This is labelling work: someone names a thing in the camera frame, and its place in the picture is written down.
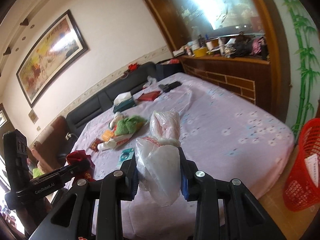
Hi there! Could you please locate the white charger with cable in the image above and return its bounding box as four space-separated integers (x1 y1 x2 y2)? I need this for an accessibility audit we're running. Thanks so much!
65 133 78 140

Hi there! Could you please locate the clear plastic bag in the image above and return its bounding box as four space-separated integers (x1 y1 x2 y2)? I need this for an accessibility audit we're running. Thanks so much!
135 111 181 206

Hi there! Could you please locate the black leather sofa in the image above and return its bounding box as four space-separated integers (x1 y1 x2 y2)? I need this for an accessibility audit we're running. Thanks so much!
66 62 158 156

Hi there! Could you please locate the dark shopping bag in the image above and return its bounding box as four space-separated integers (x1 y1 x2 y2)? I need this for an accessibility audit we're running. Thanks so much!
156 59 184 81

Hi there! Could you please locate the red plastic mesh basket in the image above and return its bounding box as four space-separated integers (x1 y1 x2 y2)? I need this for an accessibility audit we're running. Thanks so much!
283 118 319 212

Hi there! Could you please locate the teal cartoon tissue pack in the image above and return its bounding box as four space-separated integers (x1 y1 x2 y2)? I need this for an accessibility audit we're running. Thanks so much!
117 148 135 169

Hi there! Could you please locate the person's left hand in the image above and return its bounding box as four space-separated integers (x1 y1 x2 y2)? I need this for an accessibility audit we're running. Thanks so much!
31 148 54 173

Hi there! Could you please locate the dark red snack packet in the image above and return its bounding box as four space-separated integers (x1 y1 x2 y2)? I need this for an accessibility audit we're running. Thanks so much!
66 150 95 184

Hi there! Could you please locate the white paper bag red text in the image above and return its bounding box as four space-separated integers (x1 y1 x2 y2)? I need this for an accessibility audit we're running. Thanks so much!
97 133 133 151

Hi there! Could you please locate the white green-trimmed sock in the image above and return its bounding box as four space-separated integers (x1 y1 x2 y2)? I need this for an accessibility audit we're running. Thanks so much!
108 112 126 130

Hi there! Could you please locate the floral purple tablecloth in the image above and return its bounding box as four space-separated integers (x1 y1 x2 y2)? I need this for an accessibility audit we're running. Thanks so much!
63 72 296 240

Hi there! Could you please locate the brown wooden chair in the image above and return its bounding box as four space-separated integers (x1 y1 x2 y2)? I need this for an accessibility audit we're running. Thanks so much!
31 116 69 170

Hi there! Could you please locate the green fuzzy sock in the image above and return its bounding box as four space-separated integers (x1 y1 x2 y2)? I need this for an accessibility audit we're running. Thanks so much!
114 115 146 136

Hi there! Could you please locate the wooden glass partition cabinet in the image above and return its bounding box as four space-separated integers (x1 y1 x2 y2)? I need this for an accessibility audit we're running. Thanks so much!
144 0 290 121

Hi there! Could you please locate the framed horse painting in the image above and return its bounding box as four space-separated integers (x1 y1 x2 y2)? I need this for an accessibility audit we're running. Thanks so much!
16 10 88 107

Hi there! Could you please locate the dark green tissue box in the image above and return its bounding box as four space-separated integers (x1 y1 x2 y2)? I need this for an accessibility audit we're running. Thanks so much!
113 92 136 113

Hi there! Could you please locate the orange medicine box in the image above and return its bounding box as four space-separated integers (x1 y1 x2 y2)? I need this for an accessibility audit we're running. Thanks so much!
101 130 115 142

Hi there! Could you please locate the dark red wallet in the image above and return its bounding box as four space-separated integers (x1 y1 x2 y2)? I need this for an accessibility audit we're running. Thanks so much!
137 90 161 101

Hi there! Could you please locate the red knot ornament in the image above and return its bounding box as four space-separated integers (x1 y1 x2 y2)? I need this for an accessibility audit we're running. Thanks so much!
127 63 139 72

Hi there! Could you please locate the bamboo painted glass panel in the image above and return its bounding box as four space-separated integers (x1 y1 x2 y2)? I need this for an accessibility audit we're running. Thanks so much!
273 0 319 139

